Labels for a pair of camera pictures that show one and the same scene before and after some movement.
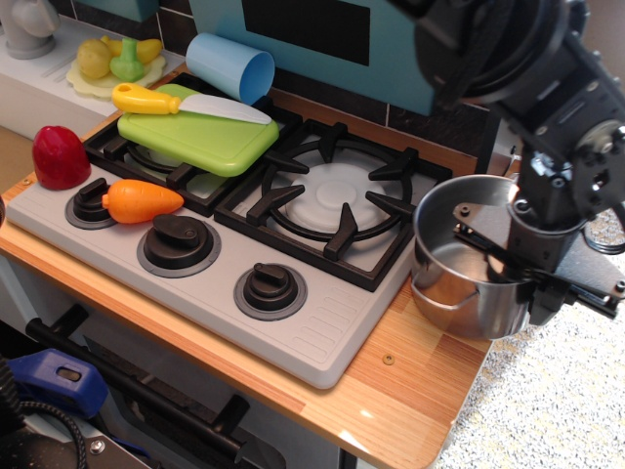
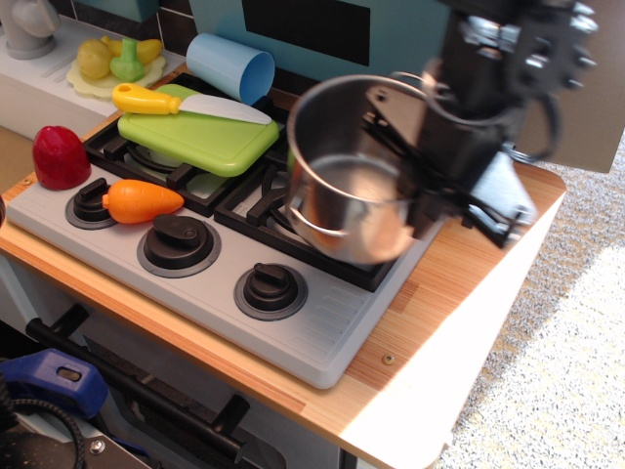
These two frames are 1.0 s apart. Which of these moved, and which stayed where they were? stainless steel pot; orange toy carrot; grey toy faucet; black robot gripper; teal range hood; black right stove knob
Moved: stainless steel pot; black robot gripper
Stayed: teal range hood; orange toy carrot; black right stove knob; grey toy faucet
